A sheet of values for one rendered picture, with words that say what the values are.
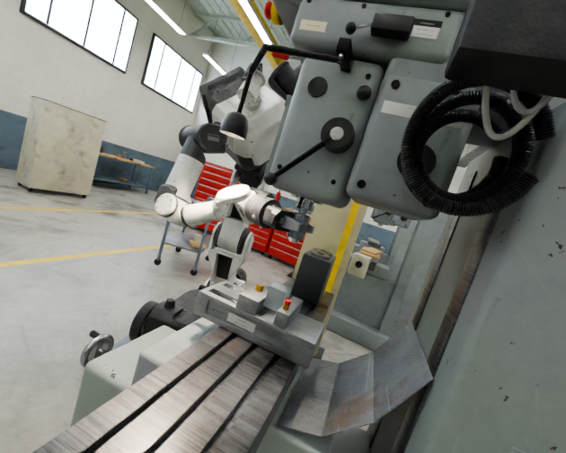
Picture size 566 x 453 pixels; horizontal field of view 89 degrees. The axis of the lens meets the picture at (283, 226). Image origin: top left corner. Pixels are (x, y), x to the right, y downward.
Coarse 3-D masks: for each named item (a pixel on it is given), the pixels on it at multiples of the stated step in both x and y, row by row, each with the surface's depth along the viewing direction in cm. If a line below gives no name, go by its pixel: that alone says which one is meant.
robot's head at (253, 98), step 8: (256, 72) 98; (256, 80) 97; (264, 80) 100; (240, 88) 95; (256, 88) 96; (240, 96) 97; (248, 96) 96; (256, 96) 96; (248, 104) 99; (256, 104) 102
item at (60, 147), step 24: (48, 120) 489; (72, 120) 518; (96, 120) 552; (24, 144) 507; (48, 144) 499; (72, 144) 530; (96, 144) 565; (24, 168) 504; (48, 168) 510; (72, 168) 543; (72, 192) 556
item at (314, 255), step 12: (312, 252) 121; (324, 252) 131; (300, 264) 120; (312, 264) 118; (324, 264) 117; (300, 276) 120; (312, 276) 118; (324, 276) 117; (300, 288) 120; (312, 288) 119; (324, 288) 132; (312, 300) 119
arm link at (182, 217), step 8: (184, 208) 93; (192, 208) 92; (200, 208) 92; (208, 208) 91; (176, 216) 93; (184, 216) 92; (192, 216) 92; (200, 216) 92; (208, 216) 91; (176, 224) 95; (184, 224) 94; (192, 224) 94; (200, 224) 95
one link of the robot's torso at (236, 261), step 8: (248, 240) 140; (208, 248) 145; (216, 248) 148; (248, 248) 142; (208, 256) 144; (216, 256) 144; (224, 256) 146; (232, 256) 142; (240, 256) 147; (216, 264) 148; (224, 264) 149; (232, 264) 143; (240, 264) 142; (216, 272) 152; (224, 272) 152; (232, 272) 144; (208, 280) 158; (216, 280) 152; (224, 280) 154; (232, 280) 153
